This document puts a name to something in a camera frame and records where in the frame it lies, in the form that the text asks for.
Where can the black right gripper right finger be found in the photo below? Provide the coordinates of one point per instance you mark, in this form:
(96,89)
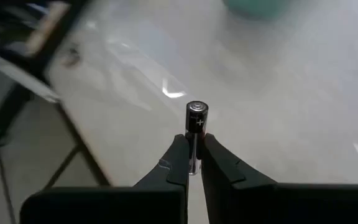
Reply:
(259,202)

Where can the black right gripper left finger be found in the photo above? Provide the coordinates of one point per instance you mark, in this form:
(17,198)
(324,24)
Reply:
(135,205)

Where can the black red battery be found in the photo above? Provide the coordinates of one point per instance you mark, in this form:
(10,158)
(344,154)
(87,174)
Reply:
(196,119)

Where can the teal plastic bin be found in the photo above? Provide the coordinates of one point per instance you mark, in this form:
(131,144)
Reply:
(256,7)

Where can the wooden table board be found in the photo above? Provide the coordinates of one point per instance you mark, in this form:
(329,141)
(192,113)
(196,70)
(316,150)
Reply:
(47,25)

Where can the black metal table frame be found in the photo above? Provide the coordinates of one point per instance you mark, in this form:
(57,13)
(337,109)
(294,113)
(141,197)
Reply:
(56,40)

